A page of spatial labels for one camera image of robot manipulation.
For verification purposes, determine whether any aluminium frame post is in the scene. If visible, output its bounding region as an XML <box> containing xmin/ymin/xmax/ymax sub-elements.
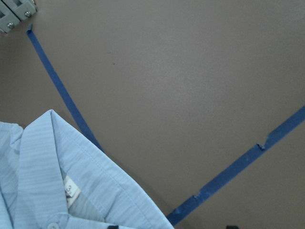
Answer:
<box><xmin>0</xmin><ymin>0</ymin><xmax>37</xmax><ymax>33</ymax></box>

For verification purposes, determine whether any light blue button shirt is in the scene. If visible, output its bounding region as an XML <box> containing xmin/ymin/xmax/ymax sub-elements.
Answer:
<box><xmin>0</xmin><ymin>110</ymin><xmax>172</xmax><ymax>229</ymax></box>

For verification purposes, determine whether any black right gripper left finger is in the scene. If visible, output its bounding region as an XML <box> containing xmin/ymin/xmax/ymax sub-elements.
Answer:
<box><xmin>107</xmin><ymin>225</ymin><xmax>118</xmax><ymax>229</ymax></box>

